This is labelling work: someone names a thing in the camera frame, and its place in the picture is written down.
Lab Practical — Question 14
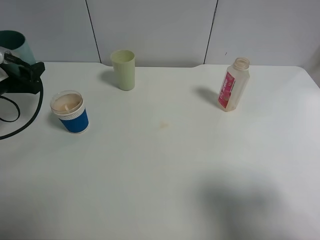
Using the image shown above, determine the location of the black left camera cable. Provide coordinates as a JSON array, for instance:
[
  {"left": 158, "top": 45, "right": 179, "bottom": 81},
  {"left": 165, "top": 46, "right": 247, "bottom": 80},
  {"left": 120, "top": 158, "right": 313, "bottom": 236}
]
[{"left": 0, "top": 53, "right": 45, "bottom": 141}]

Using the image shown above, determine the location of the teal plastic cup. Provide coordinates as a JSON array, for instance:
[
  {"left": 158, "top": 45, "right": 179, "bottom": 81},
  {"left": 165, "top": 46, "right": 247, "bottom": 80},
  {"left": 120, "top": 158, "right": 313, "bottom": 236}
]
[{"left": 0, "top": 30, "right": 36, "bottom": 65}]

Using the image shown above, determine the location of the pale yellow plastic cup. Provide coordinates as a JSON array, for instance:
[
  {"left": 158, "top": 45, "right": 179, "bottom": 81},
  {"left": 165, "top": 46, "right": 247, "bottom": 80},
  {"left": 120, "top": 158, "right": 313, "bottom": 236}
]
[{"left": 110, "top": 50, "right": 136, "bottom": 91}]

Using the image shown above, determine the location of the blue cup with clear lid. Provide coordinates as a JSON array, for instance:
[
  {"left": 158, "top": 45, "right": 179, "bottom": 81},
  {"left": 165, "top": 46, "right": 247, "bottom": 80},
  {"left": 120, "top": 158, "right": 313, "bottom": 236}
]
[{"left": 50, "top": 90, "right": 89, "bottom": 134}]

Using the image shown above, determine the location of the clear bottle with pink label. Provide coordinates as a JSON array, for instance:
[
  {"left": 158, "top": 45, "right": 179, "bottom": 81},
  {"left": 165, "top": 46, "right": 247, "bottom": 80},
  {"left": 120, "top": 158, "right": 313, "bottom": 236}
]
[{"left": 217, "top": 57, "right": 250, "bottom": 112}]

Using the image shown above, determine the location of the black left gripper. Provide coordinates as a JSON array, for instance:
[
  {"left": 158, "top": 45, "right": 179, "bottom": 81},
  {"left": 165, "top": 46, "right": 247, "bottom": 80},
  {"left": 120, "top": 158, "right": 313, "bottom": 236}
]
[{"left": 0, "top": 62, "right": 45, "bottom": 95}]

